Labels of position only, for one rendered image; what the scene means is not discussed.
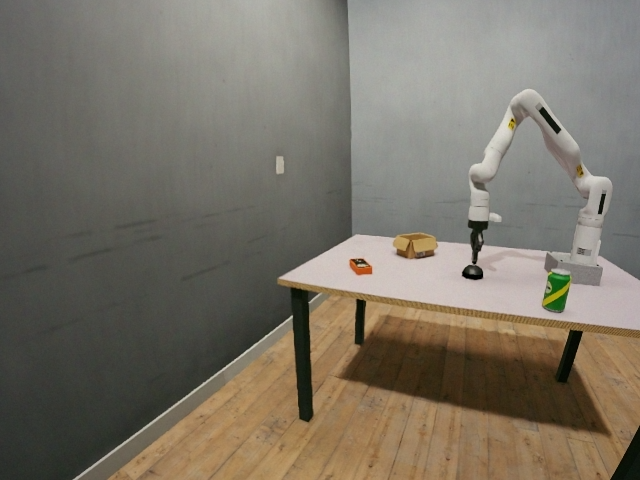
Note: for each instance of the green soda can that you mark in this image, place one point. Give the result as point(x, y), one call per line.
point(556, 291)

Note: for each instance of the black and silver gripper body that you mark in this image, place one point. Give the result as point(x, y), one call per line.
point(477, 227)

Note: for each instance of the open brown cardboard box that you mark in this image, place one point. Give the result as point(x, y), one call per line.
point(414, 244)

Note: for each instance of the black bell dome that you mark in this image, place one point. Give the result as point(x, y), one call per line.
point(473, 271)

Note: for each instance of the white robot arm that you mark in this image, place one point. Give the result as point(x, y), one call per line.
point(597, 190)

